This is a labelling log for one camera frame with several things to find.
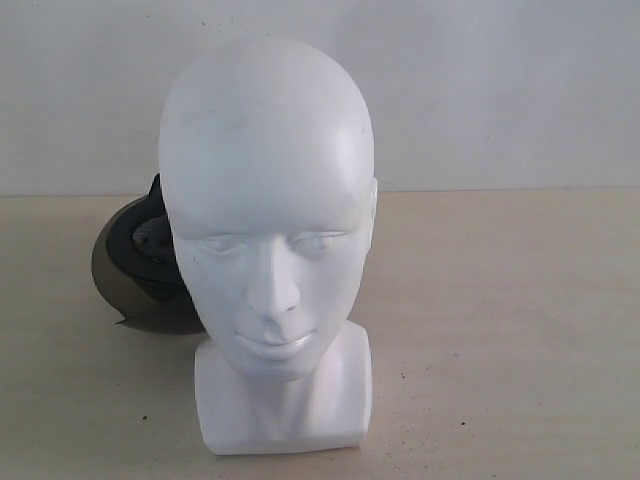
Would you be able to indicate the black helmet with tinted visor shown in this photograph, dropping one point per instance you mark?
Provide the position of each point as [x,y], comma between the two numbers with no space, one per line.
[134,269]

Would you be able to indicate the white mannequin head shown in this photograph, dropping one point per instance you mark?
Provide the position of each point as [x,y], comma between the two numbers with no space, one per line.
[266,156]

